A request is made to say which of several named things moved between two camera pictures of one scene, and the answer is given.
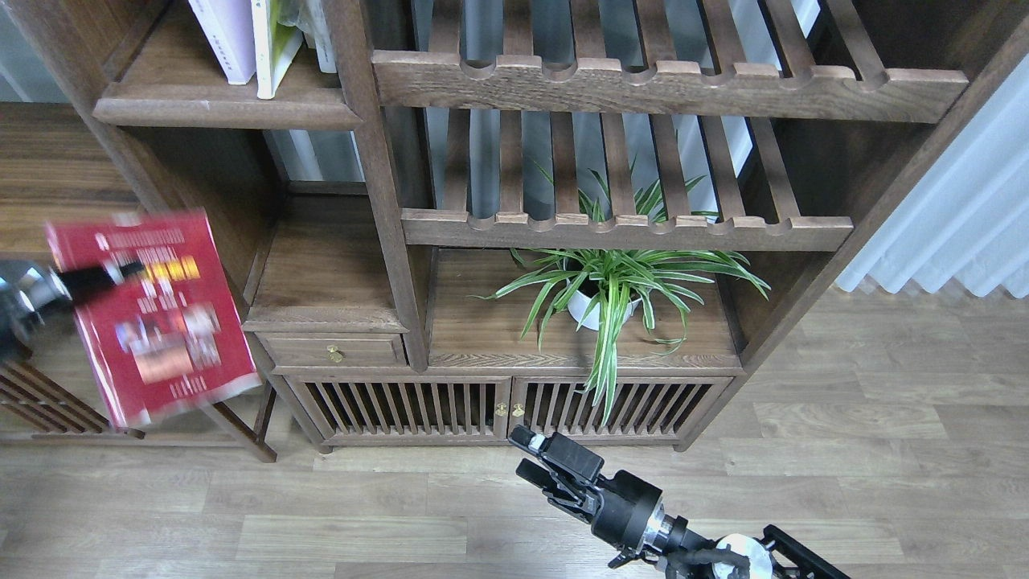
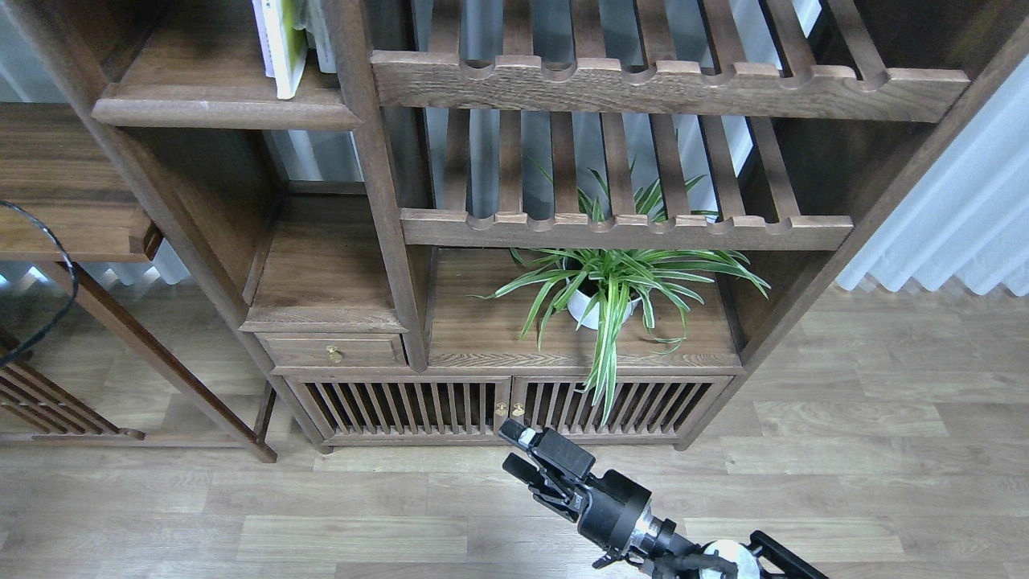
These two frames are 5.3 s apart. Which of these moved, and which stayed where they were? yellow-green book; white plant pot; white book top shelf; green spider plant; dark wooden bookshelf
Moved: yellow-green book; white book top shelf
Stayed: green spider plant; dark wooden bookshelf; white plant pot
